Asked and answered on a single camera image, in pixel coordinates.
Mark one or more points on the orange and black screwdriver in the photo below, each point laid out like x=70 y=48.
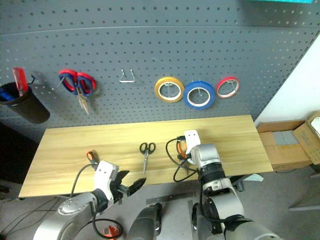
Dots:
x=91 y=157

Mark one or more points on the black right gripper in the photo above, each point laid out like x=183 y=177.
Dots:
x=181 y=157

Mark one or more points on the black pegboard hook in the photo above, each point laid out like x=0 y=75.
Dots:
x=32 y=79

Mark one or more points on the large flat cardboard box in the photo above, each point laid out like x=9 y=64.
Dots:
x=285 y=155

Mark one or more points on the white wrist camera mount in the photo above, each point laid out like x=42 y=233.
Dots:
x=192 y=142
x=103 y=175

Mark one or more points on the yellow tape roll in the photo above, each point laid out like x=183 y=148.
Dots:
x=158 y=91

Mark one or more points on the grey foam blocks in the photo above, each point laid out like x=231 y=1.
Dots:
x=285 y=138

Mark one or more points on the teal panel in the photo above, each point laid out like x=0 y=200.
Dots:
x=282 y=1

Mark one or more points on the red tape roll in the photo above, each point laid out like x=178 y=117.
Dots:
x=219 y=91

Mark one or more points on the blue tape roll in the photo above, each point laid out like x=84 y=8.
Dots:
x=187 y=98

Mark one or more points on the open cardboard box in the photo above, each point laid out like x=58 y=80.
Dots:
x=308 y=140

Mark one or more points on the red and blue scissors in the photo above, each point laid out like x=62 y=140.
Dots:
x=83 y=86

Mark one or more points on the silver scissors peg hook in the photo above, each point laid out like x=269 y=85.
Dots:
x=60 y=83

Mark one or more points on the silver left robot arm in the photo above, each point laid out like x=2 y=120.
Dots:
x=75 y=212

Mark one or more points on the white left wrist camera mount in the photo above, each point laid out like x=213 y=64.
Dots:
x=103 y=175

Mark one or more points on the black plastic cup holder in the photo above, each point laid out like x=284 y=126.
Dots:
x=27 y=107

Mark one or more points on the small orange floor object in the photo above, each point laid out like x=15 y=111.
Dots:
x=110 y=230

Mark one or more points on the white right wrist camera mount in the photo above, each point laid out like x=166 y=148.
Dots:
x=192 y=142

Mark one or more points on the grey metal pegboard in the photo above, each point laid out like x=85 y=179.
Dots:
x=150 y=45

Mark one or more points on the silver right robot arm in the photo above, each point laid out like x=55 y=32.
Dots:
x=220 y=197

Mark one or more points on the grey rounded robot body shape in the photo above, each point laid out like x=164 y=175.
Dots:
x=147 y=222

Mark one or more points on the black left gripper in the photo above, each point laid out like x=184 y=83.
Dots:
x=117 y=188

